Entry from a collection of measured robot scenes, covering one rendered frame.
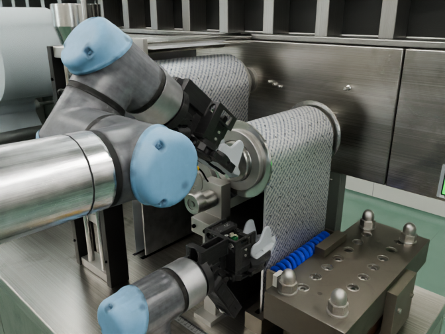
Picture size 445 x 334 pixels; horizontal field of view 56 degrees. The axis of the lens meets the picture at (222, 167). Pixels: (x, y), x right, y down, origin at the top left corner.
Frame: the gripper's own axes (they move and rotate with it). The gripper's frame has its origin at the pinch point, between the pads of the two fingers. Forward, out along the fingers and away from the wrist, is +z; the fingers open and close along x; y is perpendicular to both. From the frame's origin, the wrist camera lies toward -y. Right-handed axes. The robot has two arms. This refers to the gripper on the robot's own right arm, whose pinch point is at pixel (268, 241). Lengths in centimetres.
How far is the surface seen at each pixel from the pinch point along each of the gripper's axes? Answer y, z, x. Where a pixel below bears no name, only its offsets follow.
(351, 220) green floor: -109, 222, 81
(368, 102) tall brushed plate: 23.1, 30.5, -3.4
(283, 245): -3.0, 5.1, -0.2
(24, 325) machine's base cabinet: -35, -29, 55
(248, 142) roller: 20.1, -3.1, 3.0
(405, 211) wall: -107, 262, 55
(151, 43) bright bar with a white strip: 35.6, -2.4, 29.9
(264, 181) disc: 13.1, -2.1, -0.1
